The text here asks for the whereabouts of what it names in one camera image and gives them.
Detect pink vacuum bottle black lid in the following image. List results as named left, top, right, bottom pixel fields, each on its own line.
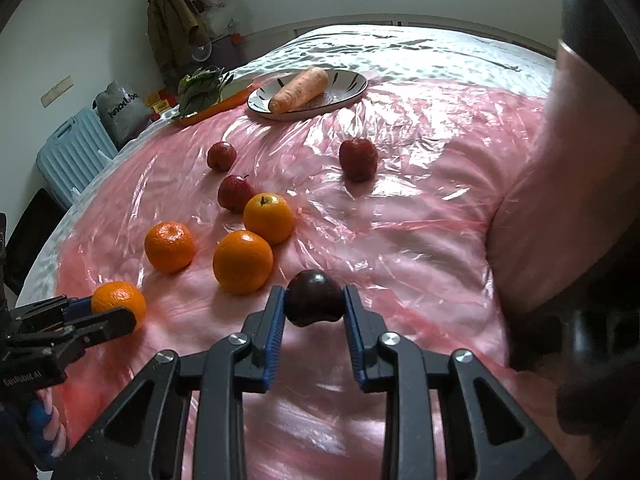
left=487, top=0, right=640, bottom=436

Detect orange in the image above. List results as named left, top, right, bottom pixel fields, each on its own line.
left=243, top=193, right=295, bottom=246
left=144, top=221, right=195, bottom=275
left=91, top=281, right=148, bottom=333
left=212, top=230, right=274, bottom=295

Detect wooden ruler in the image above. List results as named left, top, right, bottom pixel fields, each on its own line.
left=41, top=76, right=73, bottom=108

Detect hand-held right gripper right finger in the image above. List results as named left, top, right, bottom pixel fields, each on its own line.
left=341, top=284, right=573, bottom=480

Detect red apple with stem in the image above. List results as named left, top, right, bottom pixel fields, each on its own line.
left=217, top=175, right=255, bottom=213

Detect person's left hand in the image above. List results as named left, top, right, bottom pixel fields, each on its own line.
left=25, top=391, right=70, bottom=463

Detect olive jacket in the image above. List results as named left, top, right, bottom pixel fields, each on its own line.
left=146, top=0, right=211, bottom=81

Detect pink plastic sheet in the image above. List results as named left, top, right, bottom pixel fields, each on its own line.
left=50, top=72, right=551, bottom=480

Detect yellow and red boxes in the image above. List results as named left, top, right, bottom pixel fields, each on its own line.
left=145, top=89, right=173, bottom=120

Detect orange oval tray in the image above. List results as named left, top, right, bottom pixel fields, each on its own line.
left=172, top=77, right=258, bottom=126

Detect dark red apple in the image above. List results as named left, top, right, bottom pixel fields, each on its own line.
left=284, top=270, right=346, bottom=328

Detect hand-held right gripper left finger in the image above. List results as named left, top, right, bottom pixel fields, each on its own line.
left=50, top=285, right=288, bottom=480

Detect grey printed bag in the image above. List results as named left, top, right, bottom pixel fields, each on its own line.
left=94, top=81, right=151, bottom=143

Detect light blue suitcase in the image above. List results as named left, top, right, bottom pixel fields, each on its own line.
left=35, top=107, right=120, bottom=211

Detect carrot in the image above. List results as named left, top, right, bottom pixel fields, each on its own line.
left=268, top=66, right=330, bottom=115

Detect leafy green vegetable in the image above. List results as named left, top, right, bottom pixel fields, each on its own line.
left=177, top=66, right=235, bottom=118

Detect white plate with black stripes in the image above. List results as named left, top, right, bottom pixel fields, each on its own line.
left=247, top=70, right=369, bottom=122

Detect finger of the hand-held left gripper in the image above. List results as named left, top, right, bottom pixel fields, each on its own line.
left=7, top=307, right=138, bottom=369
left=12, top=295, right=95, bottom=332

